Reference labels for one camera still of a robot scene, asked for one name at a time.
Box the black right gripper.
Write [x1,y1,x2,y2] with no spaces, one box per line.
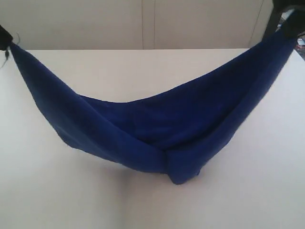
[273,0,305,38]

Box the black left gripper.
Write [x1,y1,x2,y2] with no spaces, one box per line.
[0,26,13,51]

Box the black window frame post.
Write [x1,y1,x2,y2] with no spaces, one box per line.
[262,8,282,40]

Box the blue towel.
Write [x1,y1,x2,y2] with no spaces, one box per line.
[10,30,296,185]

